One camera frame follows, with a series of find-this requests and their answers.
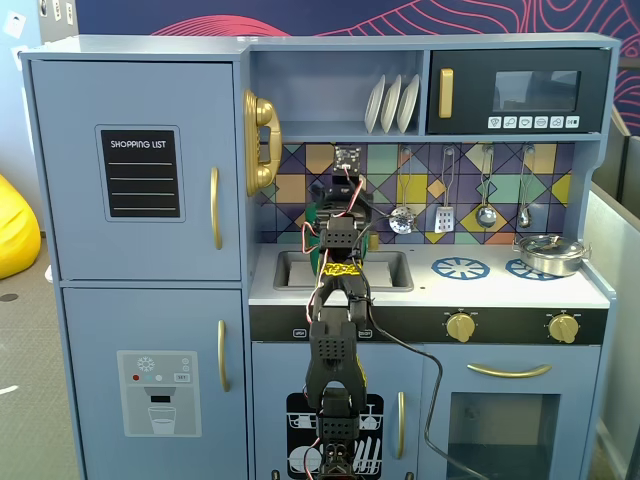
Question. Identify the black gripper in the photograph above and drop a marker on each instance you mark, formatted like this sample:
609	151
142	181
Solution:
334	201

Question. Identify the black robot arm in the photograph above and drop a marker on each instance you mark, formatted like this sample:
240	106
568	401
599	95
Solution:
332	350

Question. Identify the small steel pot with lid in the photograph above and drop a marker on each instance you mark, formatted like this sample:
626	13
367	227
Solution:
550	260

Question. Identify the steel slotted skimmer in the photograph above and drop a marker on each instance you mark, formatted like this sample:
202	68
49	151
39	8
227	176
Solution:
402	220

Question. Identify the white toy plate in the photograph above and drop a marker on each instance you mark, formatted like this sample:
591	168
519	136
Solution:
391	105
374	105
409	102

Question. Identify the steel slotted spatula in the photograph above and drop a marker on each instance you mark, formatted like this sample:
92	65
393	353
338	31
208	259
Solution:
444	220

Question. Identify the gold toy telephone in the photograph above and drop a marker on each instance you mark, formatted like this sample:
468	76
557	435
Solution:
260	115

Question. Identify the steel ladle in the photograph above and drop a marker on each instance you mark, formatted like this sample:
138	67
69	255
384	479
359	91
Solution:
486	216

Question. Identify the gold stove knob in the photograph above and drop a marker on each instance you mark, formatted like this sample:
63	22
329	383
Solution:
563	327
460	326

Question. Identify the steel spoon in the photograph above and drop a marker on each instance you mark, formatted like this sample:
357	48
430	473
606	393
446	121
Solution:
524	217

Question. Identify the blue wooden toy kitchen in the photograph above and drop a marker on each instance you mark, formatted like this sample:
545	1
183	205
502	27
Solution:
140	90

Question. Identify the light blue desk divider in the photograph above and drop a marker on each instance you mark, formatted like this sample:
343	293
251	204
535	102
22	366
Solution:
615	300

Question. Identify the yellow beanbag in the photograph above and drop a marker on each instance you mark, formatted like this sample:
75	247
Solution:
17	230

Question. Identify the small wrist camera board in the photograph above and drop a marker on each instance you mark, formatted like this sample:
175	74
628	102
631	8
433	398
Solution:
347	159

